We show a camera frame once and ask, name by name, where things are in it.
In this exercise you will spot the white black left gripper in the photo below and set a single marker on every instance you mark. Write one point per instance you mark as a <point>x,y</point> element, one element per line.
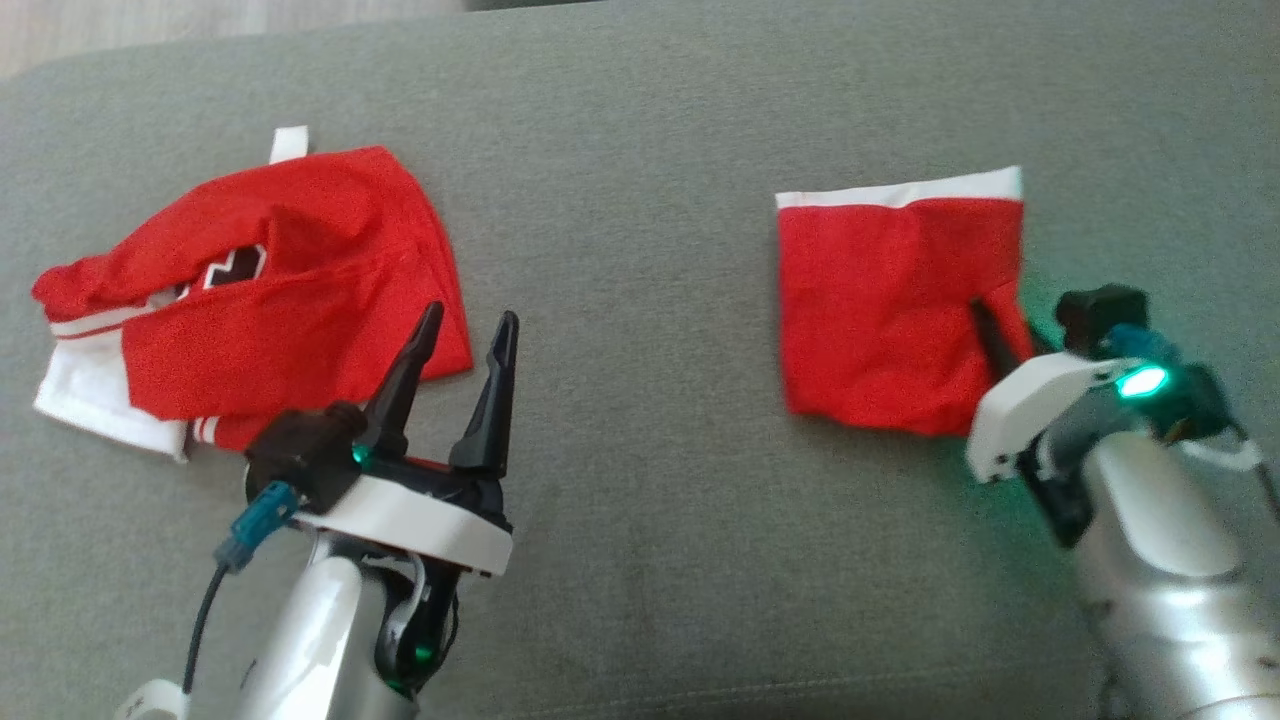
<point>420,520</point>

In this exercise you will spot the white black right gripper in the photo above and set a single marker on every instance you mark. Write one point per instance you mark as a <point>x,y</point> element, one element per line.
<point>1020,410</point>

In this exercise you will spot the red shorts with white trim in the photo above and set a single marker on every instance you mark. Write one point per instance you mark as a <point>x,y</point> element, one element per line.
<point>880,300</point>

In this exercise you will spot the red white basketball jersey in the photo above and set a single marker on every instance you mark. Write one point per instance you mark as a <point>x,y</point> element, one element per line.
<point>330,330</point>

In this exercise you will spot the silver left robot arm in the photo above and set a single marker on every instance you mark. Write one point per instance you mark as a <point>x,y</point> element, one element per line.
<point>300,640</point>

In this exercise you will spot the yellow and grey sofa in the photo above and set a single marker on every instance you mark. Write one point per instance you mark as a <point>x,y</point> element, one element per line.
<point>640,300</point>

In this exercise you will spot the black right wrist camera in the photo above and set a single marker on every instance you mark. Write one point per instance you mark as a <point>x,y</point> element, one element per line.
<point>1100,310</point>

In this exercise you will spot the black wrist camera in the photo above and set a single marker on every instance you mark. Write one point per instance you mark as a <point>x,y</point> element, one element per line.
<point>300,450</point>
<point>1100,310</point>

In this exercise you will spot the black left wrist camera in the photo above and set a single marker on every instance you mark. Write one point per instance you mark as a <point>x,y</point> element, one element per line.
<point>300,450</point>

